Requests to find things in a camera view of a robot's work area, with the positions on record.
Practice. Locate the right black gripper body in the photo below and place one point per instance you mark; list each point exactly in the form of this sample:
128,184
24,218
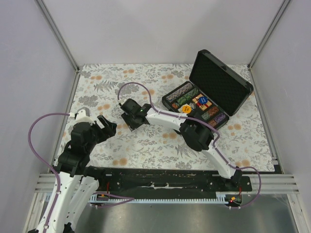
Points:
129,121

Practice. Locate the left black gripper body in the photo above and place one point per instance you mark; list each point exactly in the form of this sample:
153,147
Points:
101,135

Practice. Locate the yellow big blind button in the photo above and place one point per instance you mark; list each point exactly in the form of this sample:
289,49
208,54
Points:
186,109

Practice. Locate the keys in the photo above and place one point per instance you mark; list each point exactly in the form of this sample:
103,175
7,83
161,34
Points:
193,105

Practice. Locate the red playing card deck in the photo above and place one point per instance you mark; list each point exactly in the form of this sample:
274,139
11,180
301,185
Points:
203,107

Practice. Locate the blue small blind button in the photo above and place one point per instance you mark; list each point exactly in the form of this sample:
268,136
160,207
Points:
203,100

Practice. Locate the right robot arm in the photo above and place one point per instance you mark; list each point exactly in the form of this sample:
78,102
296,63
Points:
197,134

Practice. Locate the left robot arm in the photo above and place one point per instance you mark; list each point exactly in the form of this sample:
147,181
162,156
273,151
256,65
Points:
75,180

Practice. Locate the floral table mat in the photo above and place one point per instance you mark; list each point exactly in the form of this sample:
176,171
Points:
243,140

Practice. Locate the blue orange chip row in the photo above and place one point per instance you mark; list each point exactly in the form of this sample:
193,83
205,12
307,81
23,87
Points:
179,92

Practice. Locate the green blue chip row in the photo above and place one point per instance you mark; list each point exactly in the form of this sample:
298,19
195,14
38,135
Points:
205,116

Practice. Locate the black poker chip case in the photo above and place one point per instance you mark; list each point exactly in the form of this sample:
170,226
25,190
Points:
225,88

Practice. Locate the purple chip row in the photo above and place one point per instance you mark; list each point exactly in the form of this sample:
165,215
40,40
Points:
219,118

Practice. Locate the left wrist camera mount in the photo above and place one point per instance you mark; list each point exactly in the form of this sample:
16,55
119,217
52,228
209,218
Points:
82,115

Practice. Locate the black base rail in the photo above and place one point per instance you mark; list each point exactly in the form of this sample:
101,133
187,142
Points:
129,182

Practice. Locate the white cable duct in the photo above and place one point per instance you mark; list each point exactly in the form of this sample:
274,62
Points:
110,199

